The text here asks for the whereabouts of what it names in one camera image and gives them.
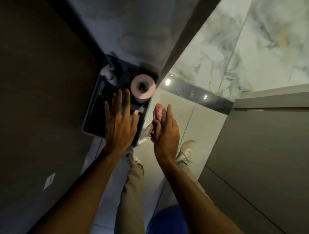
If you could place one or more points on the blue shirt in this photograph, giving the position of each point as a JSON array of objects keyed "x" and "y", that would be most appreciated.
[{"x": 166, "y": 220}]

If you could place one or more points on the person's right forearm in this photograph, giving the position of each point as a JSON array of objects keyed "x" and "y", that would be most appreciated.
[{"x": 193, "y": 197}]

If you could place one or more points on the black stone sill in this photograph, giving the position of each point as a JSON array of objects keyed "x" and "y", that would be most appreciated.
[{"x": 200, "y": 97}]

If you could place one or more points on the pink toilet paper roll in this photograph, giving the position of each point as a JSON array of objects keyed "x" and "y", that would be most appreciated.
[{"x": 142, "y": 86}]

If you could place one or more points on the pink and white cloth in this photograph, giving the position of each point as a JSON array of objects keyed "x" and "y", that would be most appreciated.
[{"x": 158, "y": 113}]

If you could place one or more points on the white wall plate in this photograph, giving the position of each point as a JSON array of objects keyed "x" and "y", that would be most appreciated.
[{"x": 49, "y": 181}]

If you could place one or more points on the black tray shelf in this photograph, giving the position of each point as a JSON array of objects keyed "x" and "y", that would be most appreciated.
[{"x": 96, "y": 113}]

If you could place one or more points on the grey cabinet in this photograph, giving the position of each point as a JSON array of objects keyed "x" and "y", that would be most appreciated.
[{"x": 260, "y": 156}]

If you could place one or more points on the person's right thumb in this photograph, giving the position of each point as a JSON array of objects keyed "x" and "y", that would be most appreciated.
[{"x": 157, "y": 131}]

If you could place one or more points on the beige shoe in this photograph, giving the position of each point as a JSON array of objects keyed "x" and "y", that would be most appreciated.
[
  {"x": 186, "y": 151},
  {"x": 131, "y": 156}
]

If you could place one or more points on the person's left middle finger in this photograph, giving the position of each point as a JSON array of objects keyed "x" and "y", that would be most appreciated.
[{"x": 117, "y": 102}]

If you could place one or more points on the beige right shoe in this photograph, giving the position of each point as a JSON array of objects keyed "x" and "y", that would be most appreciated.
[{"x": 186, "y": 151}]

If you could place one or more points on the beige trousers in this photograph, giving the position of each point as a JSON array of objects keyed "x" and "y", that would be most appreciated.
[{"x": 131, "y": 192}]

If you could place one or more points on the person's left forearm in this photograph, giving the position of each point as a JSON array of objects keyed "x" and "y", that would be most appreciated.
[{"x": 79, "y": 192}]

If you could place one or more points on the person's left thumb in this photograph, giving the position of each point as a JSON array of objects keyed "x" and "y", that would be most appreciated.
[{"x": 135, "y": 118}]

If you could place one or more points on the person's left hand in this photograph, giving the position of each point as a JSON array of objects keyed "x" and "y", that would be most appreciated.
[{"x": 118, "y": 130}]

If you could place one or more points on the white bottle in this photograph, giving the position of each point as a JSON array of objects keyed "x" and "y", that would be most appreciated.
[{"x": 109, "y": 73}]

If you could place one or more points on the person's right hand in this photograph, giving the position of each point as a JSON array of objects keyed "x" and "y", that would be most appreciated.
[{"x": 167, "y": 139}]

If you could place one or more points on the beige left shoe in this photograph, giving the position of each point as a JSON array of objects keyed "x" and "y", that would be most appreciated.
[{"x": 131, "y": 156}]

